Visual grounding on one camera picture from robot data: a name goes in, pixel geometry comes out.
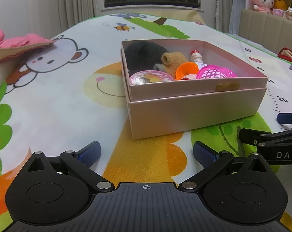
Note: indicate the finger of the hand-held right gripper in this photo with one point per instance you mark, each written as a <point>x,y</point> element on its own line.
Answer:
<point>288,118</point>
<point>261,137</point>

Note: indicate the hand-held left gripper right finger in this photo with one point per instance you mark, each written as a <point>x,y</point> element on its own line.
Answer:
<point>203,153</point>

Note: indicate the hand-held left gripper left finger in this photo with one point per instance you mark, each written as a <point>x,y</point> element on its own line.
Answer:
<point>90,151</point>

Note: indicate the pink cardboard box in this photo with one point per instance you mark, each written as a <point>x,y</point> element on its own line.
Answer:
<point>184,111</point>

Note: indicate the pink mesh toy basket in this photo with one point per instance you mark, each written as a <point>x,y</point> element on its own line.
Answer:
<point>213,73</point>

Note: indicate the orange plastic cup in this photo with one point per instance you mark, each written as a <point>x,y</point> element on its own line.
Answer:
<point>187,67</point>

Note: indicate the brown plush toy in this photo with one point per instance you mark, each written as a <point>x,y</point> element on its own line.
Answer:
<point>175,61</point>

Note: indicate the white bottle red cap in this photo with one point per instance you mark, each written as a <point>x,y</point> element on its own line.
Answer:
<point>196,56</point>

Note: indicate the black plush toy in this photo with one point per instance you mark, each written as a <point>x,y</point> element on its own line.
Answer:
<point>141,55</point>

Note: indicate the cartoon printed play mat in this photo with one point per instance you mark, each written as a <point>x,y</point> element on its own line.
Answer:
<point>63,106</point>

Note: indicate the beige padded headboard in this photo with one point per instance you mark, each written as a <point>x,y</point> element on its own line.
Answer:
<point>261,31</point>

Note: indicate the pink toy plate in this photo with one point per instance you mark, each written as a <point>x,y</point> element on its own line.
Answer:
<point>150,77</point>

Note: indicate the small pink toy box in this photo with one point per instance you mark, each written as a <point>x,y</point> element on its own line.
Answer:
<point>278,12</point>

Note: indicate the yellow plush toy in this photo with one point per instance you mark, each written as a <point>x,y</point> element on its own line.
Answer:
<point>280,4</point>

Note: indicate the light blue cloth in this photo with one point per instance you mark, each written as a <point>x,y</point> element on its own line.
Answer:
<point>237,9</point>

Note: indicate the white curtain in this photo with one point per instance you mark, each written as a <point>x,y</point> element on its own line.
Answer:
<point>75,0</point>
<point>222,4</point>

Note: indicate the beige pillow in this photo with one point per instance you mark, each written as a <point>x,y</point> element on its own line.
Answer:
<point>195,17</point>

